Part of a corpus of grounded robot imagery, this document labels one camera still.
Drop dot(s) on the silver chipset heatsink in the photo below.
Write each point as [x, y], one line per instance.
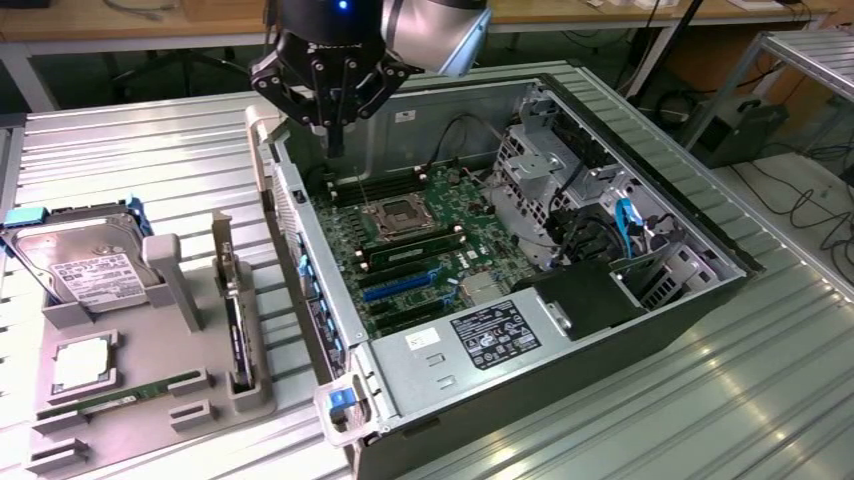
[481, 290]

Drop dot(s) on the blue case release latch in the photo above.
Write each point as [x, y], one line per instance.
[340, 400]

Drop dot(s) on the green motherboard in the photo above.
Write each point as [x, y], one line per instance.
[487, 260]

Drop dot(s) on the graphics card with metal bracket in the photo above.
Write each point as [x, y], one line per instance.
[236, 325]

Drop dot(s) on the green RAM stick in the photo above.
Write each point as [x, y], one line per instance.
[106, 400]

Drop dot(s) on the black tripod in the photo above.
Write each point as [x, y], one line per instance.
[188, 75]

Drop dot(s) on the dark RAM stick with label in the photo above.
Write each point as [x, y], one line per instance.
[407, 255]

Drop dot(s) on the wooden desk with white frame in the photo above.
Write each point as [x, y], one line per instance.
[733, 15]

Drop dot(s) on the silver power supply unit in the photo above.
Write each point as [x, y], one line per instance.
[413, 380]

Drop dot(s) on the silver metal disk bay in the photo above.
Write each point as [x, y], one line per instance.
[543, 170]

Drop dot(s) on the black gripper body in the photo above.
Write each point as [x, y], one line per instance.
[329, 30]

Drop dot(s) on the silver CPU chip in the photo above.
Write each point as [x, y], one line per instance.
[80, 365]

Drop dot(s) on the CPU socket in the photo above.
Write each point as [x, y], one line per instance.
[396, 217]

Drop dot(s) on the silver hard disk drive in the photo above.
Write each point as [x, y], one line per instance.
[80, 250]

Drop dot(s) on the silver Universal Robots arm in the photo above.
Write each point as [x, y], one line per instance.
[433, 30]

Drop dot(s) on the black plastic shroud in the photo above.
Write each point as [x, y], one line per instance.
[587, 300]

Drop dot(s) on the grey and black equipment box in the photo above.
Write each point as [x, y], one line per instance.
[733, 135]

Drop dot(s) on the aluminium slat frame table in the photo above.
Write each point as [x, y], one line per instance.
[814, 55]

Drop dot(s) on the blue expansion slot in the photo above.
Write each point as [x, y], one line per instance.
[393, 290]

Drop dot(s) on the grey plastic parts rack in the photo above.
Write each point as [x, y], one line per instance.
[153, 350]

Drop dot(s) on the blue plastic disk caddy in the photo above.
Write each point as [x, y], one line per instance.
[22, 218]

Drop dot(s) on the open black PC case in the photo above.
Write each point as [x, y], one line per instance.
[533, 400]

